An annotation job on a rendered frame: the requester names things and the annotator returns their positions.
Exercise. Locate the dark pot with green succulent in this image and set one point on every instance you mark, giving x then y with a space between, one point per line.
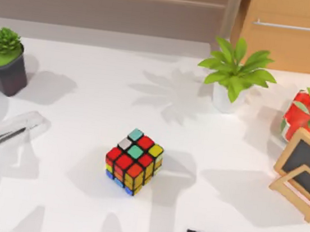
6 73

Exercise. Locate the multicoloured puzzle cube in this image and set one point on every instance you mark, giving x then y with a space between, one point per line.
133 163

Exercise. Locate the clear stapler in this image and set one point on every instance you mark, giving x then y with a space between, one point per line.
19 127

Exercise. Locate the wooden cupboard door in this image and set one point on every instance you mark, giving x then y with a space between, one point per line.
290 50

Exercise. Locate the red pot with plant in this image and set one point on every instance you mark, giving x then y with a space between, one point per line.
303 117

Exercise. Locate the white pot with leafy plant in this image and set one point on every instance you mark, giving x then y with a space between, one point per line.
232 74

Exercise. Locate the wooden framed blackboard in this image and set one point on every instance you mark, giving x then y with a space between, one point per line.
304 165

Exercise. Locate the brown wooden shelf unit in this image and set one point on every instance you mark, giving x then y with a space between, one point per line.
106 8

